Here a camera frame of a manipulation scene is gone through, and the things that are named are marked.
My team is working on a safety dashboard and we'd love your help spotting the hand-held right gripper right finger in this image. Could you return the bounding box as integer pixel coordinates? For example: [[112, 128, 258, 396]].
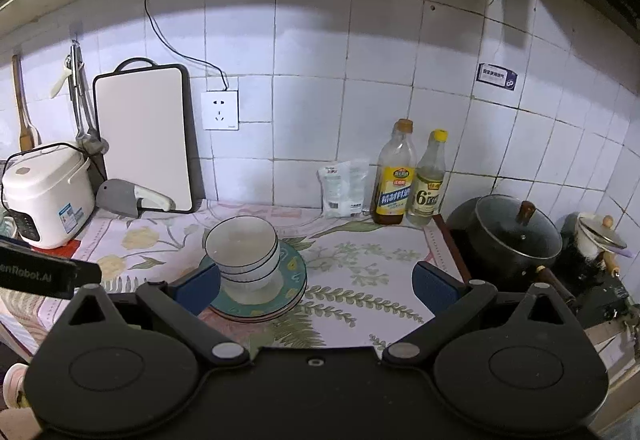
[[382, 261, 585, 366]]

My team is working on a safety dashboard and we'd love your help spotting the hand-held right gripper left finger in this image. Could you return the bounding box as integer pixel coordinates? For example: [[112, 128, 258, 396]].
[[50, 263, 252, 367]]

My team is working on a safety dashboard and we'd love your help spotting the blue fried egg plate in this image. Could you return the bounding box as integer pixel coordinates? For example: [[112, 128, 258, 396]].
[[199, 240, 307, 317]]

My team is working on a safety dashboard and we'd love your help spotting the white rice cooker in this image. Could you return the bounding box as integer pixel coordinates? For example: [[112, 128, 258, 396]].
[[1, 143, 97, 250]]

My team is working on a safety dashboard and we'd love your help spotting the clear vinegar bottle yellow cap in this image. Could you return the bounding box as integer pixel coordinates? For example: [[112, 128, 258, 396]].
[[407, 129, 449, 227]]

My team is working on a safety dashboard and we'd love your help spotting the black pot with glass lid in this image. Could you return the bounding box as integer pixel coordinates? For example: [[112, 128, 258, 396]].
[[446, 194, 577, 312]]

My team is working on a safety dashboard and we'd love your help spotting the yellow label cooking wine bottle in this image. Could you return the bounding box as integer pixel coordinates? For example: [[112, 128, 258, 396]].
[[371, 119, 417, 226]]

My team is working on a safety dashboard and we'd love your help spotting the white salt bag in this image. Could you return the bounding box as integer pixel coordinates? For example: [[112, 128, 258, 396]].
[[318, 159, 371, 217]]

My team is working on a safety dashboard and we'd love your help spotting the wooden spatula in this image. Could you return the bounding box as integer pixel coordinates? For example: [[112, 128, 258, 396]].
[[11, 54, 42, 152]]

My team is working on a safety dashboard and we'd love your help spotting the metal ladle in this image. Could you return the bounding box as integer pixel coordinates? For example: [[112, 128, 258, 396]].
[[70, 42, 96, 152]]

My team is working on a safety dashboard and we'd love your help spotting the white enamel pot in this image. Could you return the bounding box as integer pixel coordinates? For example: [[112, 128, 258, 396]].
[[574, 213, 629, 272]]

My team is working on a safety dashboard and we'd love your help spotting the white cutting board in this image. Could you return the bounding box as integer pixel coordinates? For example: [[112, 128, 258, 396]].
[[92, 58, 196, 214]]

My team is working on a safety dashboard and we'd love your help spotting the black gas stove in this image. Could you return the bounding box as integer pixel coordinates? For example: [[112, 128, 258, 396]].
[[545, 220, 639, 329]]

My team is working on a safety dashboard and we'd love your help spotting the white peeler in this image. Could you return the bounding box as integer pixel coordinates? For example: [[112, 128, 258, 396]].
[[50, 53, 76, 98]]

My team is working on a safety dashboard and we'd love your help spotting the grey cleaver with white handle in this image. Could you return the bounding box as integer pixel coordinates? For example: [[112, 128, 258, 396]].
[[95, 179, 177, 220]]

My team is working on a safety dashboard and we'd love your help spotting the white wall socket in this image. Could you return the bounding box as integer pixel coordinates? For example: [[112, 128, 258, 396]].
[[201, 90, 240, 131]]

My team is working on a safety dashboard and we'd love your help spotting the black power cable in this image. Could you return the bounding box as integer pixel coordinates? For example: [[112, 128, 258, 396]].
[[144, 0, 501, 94]]

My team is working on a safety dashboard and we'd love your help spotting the blue white wall sticker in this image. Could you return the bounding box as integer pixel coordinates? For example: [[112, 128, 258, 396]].
[[476, 63, 519, 92]]

